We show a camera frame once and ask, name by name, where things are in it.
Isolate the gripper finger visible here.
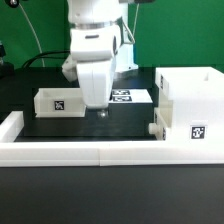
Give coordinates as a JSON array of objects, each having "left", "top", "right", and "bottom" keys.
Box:
[{"left": 98, "top": 109, "right": 108, "bottom": 119}]

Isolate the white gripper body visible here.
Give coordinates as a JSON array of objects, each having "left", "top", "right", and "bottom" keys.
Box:
[{"left": 76, "top": 61, "right": 116, "bottom": 109}]

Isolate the white drawer cabinet box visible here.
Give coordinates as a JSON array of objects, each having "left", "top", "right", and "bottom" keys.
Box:
[{"left": 155, "top": 67, "right": 224, "bottom": 142}]

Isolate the white drawer tray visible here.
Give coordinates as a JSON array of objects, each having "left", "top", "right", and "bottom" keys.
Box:
[
  {"left": 148, "top": 107, "right": 172, "bottom": 141},
  {"left": 34, "top": 88, "right": 86, "bottom": 118}
]

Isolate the white fiducial marker sheet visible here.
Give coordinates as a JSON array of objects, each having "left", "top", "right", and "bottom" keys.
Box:
[{"left": 110, "top": 89, "right": 152, "bottom": 103}]

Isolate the black cable bundle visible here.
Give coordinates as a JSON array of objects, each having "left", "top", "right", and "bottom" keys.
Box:
[{"left": 21, "top": 49, "right": 72, "bottom": 69}]

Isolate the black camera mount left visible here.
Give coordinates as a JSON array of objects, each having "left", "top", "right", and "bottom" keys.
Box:
[{"left": 0, "top": 41, "right": 14, "bottom": 77}]

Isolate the white U-shaped border frame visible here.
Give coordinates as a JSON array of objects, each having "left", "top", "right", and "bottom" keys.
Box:
[{"left": 0, "top": 111, "right": 224, "bottom": 167}]

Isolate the thin white cable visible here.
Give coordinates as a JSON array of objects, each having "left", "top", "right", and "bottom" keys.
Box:
[{"left": 18, "top": 2, "right": 46, "bottom": 68}]

